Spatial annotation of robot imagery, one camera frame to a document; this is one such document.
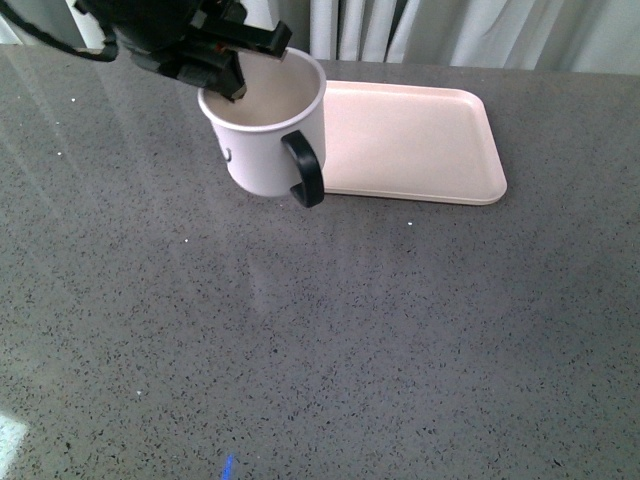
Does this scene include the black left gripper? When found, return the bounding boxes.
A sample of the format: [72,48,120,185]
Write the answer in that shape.
[74,1,292,102]

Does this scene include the white mug with black handle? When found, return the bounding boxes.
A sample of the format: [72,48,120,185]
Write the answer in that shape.
[198,48,327,208]

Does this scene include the beige rectangular plastic tray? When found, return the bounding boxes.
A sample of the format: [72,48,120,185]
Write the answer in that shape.
[323,81,507,205]

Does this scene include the grey pleated curtain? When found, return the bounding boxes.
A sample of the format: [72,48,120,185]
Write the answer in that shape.
[0,0,640,76]

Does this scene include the black cable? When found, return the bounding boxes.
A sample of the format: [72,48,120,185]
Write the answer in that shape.
[0,7,121,64]

